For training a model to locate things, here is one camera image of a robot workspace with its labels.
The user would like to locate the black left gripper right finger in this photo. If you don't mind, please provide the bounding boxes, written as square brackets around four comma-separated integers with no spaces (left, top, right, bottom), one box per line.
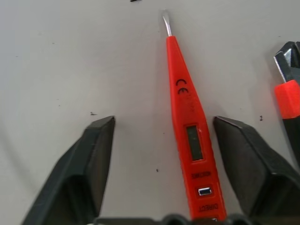
[212,115,300,225]

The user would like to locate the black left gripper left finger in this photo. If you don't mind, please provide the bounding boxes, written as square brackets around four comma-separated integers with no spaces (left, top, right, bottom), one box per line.
[20,115,116,225]

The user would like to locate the red voltage tester screwdriver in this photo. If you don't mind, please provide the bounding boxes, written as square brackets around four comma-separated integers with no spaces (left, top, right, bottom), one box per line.
[162,9,227,222]

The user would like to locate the red handled pliers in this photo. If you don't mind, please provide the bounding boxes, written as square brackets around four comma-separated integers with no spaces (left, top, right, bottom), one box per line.
[273,41,300,170]

